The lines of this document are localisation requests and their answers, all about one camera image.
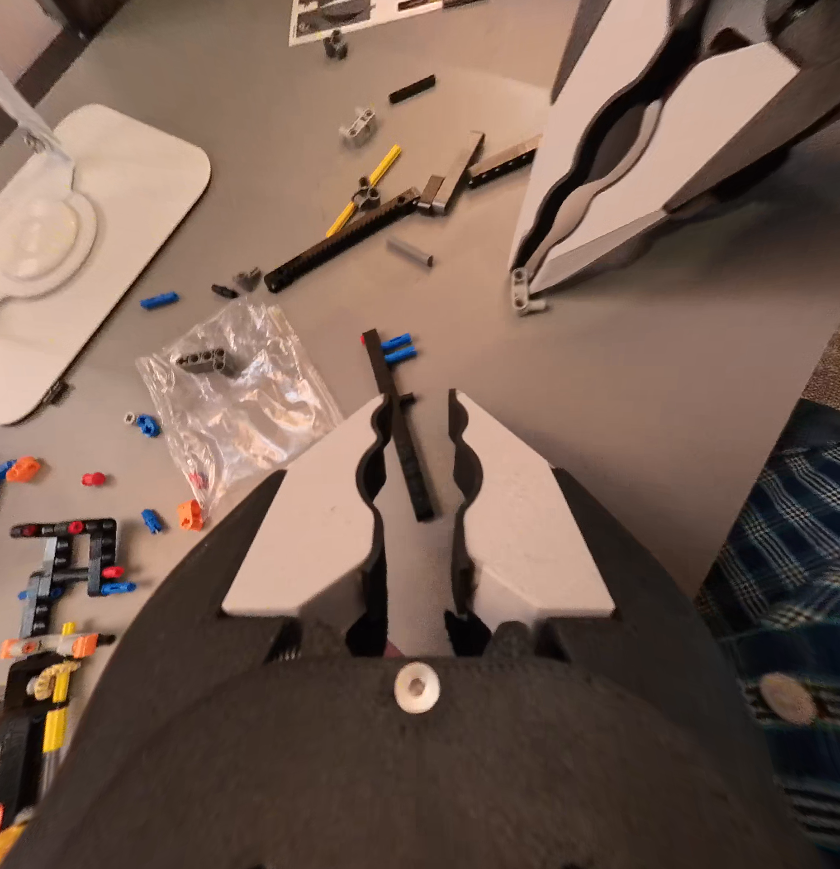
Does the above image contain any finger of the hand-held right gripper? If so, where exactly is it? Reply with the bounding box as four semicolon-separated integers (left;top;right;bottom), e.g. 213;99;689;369
510;0;680;271
528;42;802;294

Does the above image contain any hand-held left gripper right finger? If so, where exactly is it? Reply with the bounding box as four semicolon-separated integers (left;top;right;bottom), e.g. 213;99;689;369
448;389;616;656

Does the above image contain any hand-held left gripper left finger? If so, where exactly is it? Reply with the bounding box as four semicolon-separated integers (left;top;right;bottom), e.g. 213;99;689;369
221;392;391;656

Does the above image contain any long black lego beam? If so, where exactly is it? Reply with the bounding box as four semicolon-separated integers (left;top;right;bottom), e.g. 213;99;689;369
360;328;438;524

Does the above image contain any short black lego beam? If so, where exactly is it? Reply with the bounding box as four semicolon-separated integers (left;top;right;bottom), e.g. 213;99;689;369
418;130;487;217

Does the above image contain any black lego axle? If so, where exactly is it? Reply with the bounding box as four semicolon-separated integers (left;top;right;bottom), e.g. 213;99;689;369
387;72;439;105

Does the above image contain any lego vehicle assembly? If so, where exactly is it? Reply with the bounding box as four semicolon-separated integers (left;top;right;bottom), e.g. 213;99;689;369
0;516;139;859

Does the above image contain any dark grey angled lego beam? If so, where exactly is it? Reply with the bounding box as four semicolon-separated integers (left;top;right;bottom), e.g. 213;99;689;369
173;347;237;378

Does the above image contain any yellow lego axle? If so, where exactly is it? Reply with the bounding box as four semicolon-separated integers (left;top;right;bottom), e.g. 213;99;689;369
324;143;403;239

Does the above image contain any grey lego axle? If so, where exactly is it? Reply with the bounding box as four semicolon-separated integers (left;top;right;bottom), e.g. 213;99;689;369
385;235;436;268

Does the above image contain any black lego gear rack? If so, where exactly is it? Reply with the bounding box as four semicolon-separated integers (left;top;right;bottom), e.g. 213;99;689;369
263;186;422;295

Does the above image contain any clear plastic bag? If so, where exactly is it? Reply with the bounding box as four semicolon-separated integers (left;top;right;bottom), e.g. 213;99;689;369
134;296;345;517

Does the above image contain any blue plaid shirt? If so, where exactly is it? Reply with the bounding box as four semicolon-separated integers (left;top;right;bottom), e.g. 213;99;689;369
694;400;840;858

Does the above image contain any sticker sheet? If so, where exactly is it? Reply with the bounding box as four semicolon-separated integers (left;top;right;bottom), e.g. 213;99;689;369
288;0;493;48

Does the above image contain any white shirt button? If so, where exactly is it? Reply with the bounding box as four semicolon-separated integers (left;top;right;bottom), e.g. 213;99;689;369
758;671;820;725

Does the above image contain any white flat board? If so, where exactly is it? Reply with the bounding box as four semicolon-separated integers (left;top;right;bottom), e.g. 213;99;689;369
0;102;213;427

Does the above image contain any white oval dish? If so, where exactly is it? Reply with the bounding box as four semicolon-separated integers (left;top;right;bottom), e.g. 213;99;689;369
0;191;99;300

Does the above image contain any white table frame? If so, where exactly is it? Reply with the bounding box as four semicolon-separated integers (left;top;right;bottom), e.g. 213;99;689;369
0;51;75;171

